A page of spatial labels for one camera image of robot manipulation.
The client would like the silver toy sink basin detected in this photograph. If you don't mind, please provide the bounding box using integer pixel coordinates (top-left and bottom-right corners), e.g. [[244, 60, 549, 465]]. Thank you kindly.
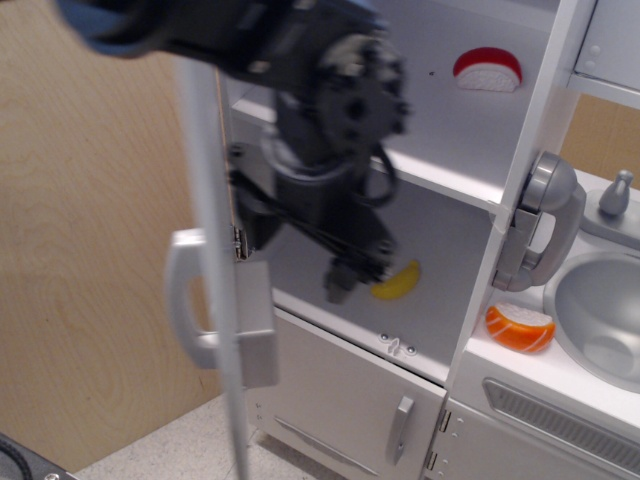
[[543, 252, 639, 393]]

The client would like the red tuna sushi toy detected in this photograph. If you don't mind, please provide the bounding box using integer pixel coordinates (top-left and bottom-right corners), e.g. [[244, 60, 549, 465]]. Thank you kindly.
[[453, 47, 523, 93]]

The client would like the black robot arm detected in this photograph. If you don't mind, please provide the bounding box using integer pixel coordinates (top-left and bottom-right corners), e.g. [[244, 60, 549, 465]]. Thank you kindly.
[[58, 1, 409, 304]]

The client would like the orange salmon sushi toy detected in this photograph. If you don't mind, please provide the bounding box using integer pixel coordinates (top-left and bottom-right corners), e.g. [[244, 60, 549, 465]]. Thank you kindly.
[[485, 302, 556, 354]]

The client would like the grey oven vent panel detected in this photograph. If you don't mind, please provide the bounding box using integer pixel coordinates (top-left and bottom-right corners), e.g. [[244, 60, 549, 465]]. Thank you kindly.
[[482, 378, 639, 476]]

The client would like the yellow banana toy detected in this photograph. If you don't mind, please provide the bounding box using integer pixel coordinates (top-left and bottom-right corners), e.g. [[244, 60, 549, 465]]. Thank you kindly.
[[370, 260, 421, 300]]

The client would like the grey toy faucet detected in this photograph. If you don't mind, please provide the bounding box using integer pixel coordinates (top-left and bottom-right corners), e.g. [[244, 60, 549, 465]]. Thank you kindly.
[[580, 170, 639, 250]]

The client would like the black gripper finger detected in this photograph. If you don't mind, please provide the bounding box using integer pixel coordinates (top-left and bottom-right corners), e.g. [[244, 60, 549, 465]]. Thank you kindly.
[[324, 257, 365, 304], [238, 199, 282, 250]]

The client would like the white upper cupboard door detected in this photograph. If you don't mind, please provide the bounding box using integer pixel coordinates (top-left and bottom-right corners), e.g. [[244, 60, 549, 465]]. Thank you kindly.
[[575, 0, 639, 90]]

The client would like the white lower freezer door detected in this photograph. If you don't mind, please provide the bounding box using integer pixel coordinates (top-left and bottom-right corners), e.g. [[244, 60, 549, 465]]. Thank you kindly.
[[246, 310, 445, 479]]

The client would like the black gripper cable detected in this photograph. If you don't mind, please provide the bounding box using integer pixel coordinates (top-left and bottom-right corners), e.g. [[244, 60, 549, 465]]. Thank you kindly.
[[349, 144, 399, 208]]

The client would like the brass cabinet hinge lower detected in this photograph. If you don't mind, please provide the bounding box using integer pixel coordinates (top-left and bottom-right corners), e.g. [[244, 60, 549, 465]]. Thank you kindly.
[[426, 451, 438, 471]]

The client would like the brass cabinet hinge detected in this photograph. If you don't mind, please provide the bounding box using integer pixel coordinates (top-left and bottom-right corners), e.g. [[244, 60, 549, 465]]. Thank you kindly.
[[438, 409, 451, 432], [426, 451, 438, 471]]

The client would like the brass cabinet hinge upper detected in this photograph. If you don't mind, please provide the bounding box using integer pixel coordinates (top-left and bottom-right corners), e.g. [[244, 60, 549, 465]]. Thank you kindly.
[[438, 409, 451, 432]]

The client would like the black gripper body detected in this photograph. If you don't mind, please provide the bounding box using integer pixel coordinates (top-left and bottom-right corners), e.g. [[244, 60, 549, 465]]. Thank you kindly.
[[228, 135, 398, 284]]

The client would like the black case corner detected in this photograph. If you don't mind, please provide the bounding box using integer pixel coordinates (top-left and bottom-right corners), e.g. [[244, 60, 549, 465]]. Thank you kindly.
[[1, 434, 77, 480]]

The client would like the grey toy telephone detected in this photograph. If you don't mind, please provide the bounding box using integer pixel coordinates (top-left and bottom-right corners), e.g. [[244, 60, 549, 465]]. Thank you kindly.
[[492, 152, 586, 292]]

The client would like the white fridge door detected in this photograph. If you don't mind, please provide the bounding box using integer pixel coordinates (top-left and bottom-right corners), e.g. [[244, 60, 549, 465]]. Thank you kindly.
[[176, 60, 278, 479]]

